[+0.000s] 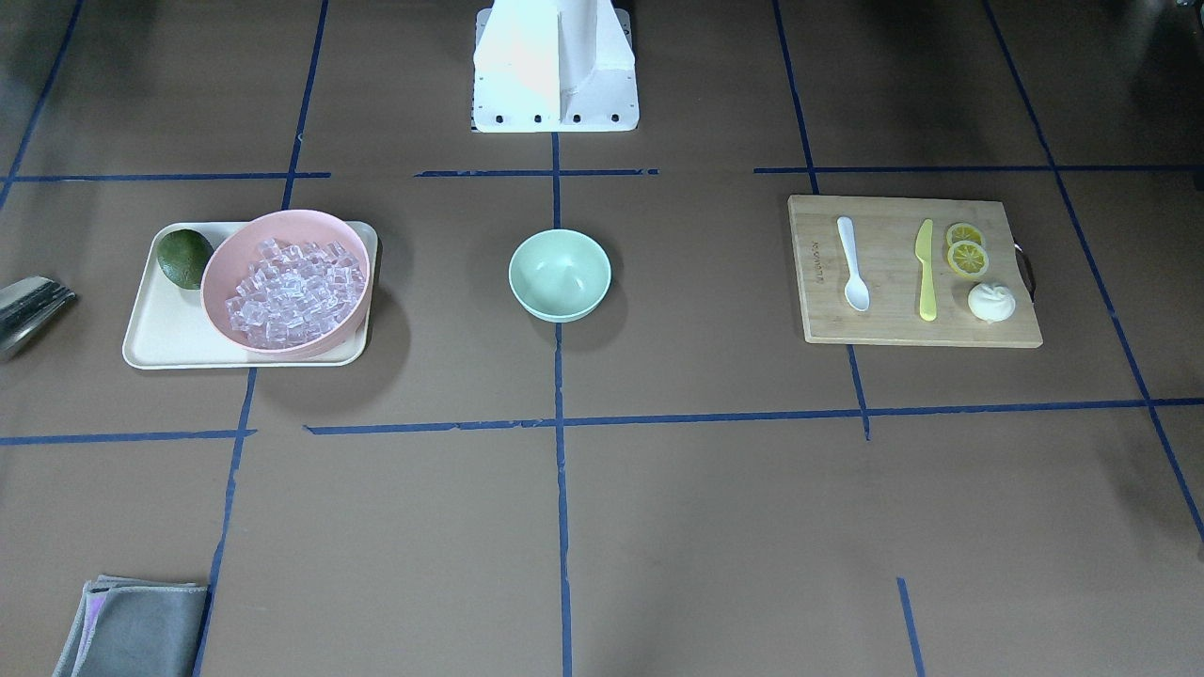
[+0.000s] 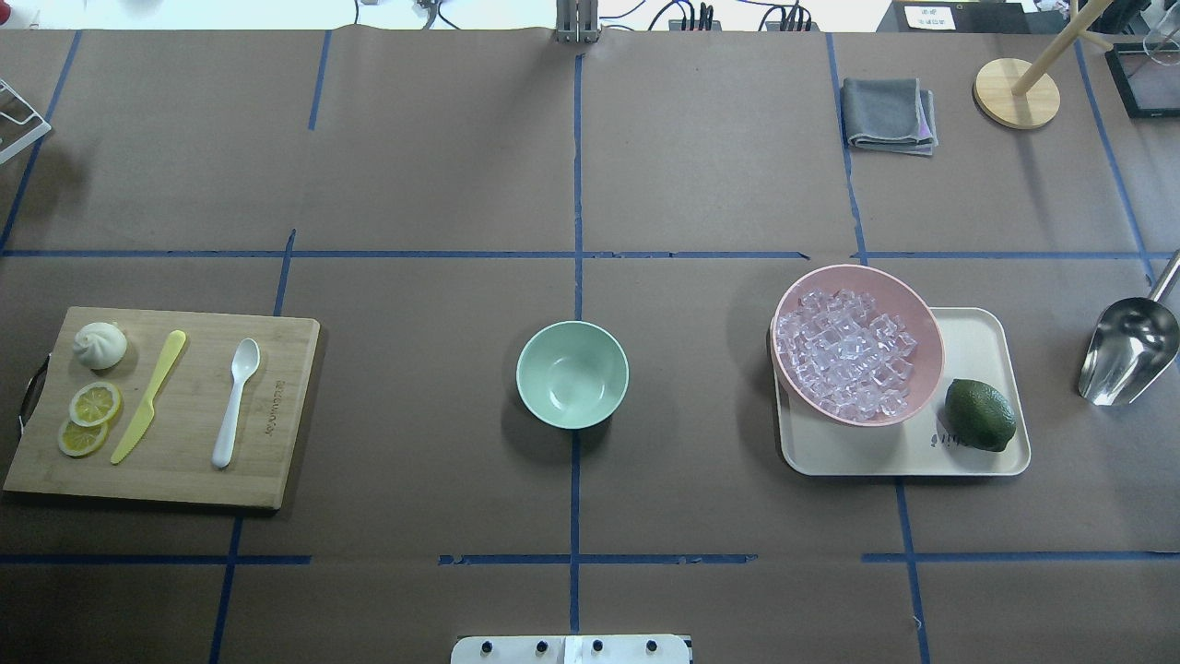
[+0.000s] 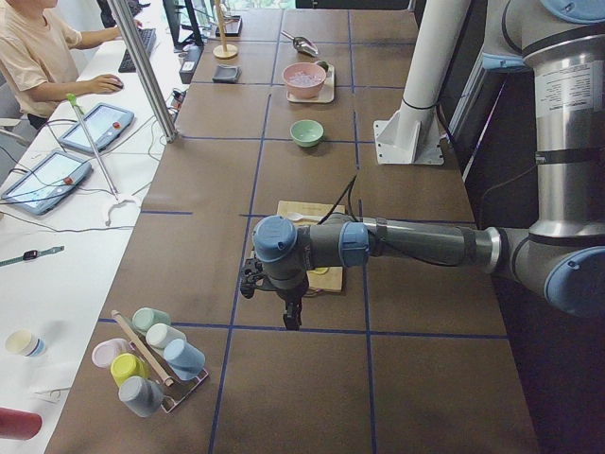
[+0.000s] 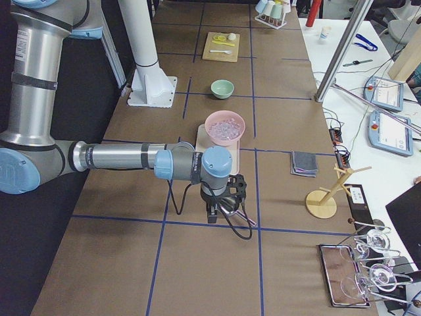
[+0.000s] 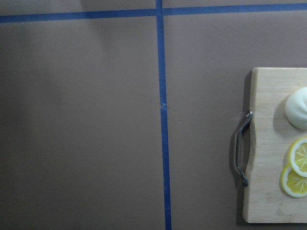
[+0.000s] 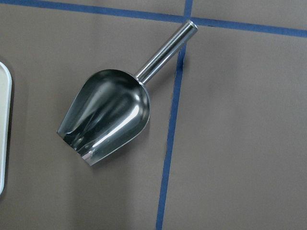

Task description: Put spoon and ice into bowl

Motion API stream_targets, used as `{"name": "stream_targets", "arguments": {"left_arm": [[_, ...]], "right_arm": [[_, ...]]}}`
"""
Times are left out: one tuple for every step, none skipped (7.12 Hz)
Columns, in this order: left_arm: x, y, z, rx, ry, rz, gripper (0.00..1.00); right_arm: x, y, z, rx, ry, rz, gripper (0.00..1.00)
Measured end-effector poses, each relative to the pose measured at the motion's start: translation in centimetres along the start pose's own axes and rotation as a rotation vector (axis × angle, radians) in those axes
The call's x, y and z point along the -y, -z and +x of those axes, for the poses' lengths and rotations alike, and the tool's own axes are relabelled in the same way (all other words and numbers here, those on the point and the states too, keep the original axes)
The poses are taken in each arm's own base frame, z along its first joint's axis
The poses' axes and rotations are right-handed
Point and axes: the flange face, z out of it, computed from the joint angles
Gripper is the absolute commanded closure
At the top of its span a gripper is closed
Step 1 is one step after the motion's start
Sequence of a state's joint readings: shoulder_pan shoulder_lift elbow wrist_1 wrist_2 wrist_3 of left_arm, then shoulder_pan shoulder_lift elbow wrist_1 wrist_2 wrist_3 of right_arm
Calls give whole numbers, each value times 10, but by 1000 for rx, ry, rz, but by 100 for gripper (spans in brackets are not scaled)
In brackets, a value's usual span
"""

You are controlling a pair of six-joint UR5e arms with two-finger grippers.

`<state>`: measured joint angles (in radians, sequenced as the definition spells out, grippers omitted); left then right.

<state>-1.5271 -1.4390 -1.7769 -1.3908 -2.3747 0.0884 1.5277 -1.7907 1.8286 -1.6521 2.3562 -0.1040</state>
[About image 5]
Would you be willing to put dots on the wooden cutting board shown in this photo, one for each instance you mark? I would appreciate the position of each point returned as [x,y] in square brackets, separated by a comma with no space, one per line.
[271,136]

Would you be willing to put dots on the white steamed bun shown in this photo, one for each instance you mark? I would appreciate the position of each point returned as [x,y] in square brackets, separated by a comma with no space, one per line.
[296,108]

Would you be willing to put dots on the upper lemon slice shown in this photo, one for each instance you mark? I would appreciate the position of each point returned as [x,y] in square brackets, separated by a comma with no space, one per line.
[298,157]

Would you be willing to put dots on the lemon slice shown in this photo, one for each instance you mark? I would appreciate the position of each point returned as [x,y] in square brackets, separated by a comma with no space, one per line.
[298,157]
[292,183]

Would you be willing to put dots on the lower lemon slice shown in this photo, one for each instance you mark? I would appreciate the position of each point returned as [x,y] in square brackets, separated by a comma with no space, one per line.
[292,183]

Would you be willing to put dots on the metal cutting board handle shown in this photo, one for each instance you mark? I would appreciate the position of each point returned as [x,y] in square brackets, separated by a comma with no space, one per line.
[239,145]

